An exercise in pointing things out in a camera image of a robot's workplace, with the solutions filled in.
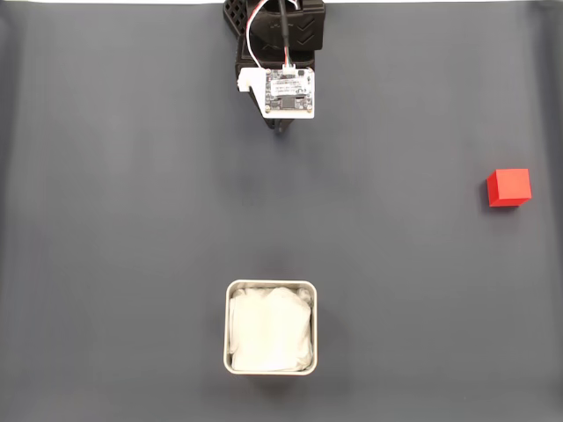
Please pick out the red cube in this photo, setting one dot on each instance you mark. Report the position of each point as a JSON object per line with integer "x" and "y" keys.
{"x": 510, "y": 186}

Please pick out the square metal box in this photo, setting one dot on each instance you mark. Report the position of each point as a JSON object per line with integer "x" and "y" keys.
{"x": 225, "y": 327}

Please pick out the dark grey table mat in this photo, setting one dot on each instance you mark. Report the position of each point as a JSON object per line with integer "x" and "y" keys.
{"x": 132, "y": 176}

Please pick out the white cloth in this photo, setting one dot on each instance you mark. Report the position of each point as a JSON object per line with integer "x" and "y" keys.
{"x": 270, "y": 329}

